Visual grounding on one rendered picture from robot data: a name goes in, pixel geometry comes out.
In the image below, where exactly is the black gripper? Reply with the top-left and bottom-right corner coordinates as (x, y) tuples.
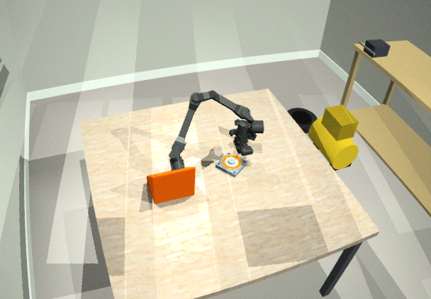
(229, 128), (254, 156)

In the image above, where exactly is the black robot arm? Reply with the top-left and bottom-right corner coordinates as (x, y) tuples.
(168, 90), (264, 171)

